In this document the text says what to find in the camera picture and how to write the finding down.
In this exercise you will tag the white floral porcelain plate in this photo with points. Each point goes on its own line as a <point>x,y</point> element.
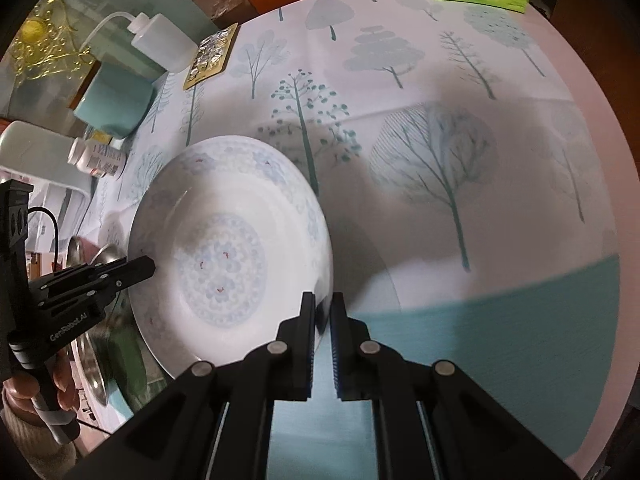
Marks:
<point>237,237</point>

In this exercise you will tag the white plastic squeeze bottle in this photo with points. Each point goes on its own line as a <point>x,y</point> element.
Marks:
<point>157,38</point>

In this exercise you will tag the white pill bottle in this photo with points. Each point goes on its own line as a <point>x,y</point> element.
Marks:
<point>97,159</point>

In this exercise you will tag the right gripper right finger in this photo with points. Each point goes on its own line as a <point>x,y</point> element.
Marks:
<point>367,371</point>

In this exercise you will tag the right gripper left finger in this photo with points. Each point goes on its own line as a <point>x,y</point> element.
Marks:
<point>280,370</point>

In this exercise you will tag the yellow ornament with gold wire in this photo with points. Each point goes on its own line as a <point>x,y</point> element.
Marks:
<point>46,45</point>

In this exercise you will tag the gold blister pill pack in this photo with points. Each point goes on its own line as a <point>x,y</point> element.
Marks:
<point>212,56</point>

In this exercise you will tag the medium steel bowl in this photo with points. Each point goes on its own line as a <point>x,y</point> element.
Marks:
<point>81,251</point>

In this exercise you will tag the white plastic container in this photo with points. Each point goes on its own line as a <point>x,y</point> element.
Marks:
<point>38,157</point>

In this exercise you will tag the large steel bowl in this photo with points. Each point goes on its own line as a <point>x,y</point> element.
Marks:
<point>91,353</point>

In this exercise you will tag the teal ceramic mug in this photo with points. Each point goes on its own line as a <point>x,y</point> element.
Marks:
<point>113,100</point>

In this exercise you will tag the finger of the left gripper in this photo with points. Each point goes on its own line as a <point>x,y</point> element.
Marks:
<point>107,272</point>

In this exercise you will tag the green plate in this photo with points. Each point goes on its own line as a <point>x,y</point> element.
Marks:
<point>138,377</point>

